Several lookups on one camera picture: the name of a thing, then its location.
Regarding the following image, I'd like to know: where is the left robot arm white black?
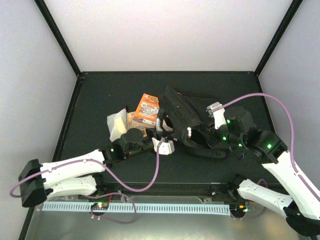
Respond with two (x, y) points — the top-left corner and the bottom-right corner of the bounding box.
(17, 128), (174, 208)

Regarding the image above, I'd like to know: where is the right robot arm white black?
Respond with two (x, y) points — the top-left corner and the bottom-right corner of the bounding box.
(206, 102), (320, 238)

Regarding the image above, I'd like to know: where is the light blue slotted cable duct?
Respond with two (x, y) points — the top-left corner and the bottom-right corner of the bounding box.
(41, 201), (230, 216)

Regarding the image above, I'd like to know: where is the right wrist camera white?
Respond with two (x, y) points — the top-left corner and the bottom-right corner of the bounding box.
(206, 102), (227, 130)

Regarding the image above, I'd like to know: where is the black frame post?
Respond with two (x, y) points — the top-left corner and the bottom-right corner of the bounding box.
(34, 0), (82, 77)
(254, 0), (303, 77)

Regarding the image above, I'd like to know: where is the right black frame post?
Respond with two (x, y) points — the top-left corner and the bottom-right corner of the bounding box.
(254, 0), (303, 77)

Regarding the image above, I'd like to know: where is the black front rail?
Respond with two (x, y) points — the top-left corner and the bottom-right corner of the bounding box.
(37, 181), (238, 201)

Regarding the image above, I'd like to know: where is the left black frame post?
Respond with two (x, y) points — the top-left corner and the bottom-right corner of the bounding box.
(34, 0), (82, 77)

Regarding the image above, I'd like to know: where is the cream fabric pencil case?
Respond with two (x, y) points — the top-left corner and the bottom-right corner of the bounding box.
(187, 127), (192, 138)

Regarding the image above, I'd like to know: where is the orange thick book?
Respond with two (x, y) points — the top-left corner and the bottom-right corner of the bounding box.
(133, 93), (160, 127)

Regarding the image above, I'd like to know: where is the white tissue packet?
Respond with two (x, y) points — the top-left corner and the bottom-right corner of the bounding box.
(107, 108), (129, 142)

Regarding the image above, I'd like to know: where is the black student bag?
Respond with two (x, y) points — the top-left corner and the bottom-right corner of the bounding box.
(158, 86), (227, 159)

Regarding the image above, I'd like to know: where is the thin orange yellow booklet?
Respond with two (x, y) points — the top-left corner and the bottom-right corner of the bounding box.
(127, 112), (148, 137)

